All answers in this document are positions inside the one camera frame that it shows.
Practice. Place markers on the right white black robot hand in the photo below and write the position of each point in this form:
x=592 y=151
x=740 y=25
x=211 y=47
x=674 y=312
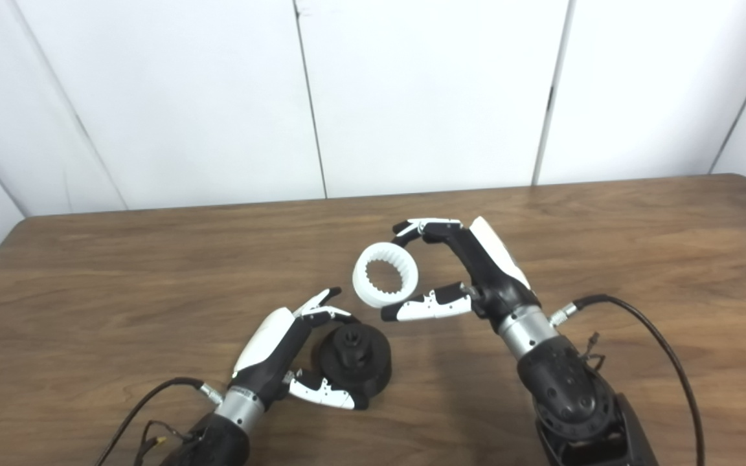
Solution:
x=493 y=272

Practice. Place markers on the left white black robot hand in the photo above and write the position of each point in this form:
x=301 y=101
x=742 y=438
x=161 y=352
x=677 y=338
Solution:
x=269 y=343

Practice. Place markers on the round black part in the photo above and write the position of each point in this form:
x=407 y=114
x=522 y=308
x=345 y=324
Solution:
x=373 y=362

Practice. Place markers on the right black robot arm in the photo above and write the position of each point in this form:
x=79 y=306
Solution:
x=561 y=382

